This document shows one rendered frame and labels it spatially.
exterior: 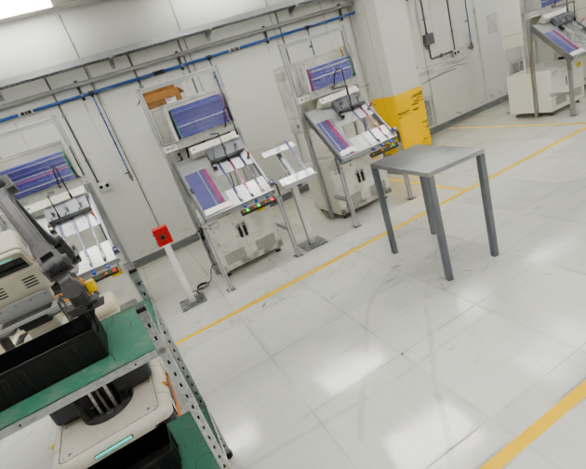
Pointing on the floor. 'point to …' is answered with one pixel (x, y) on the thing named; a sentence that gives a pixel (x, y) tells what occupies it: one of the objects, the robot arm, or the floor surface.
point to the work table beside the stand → (411, 164)
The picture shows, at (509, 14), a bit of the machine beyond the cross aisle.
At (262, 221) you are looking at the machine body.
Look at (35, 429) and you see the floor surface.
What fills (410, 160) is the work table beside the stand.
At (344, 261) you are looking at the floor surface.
